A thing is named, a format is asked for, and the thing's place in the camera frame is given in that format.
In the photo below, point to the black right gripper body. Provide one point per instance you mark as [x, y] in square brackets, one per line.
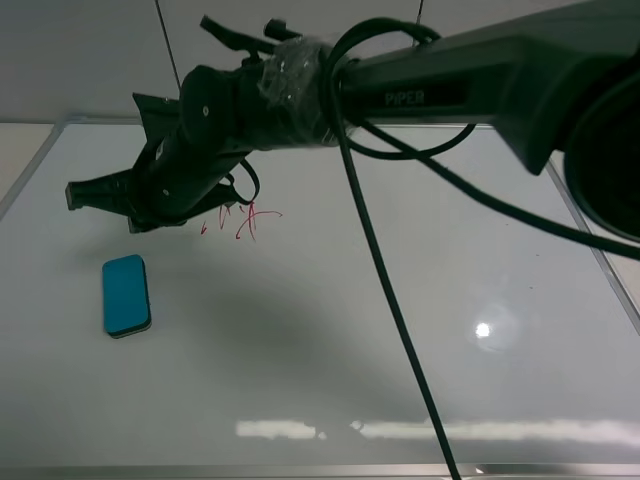
[177, 174]

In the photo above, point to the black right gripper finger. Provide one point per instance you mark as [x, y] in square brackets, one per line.
[75, 194]
[137, 226]

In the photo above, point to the blue whiteboard eraser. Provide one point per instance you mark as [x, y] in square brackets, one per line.
[126, 305]

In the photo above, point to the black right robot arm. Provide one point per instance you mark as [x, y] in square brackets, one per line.
[560, 80]

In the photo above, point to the white whiteboard with aluminium frame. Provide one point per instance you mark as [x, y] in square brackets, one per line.
[272, 351]

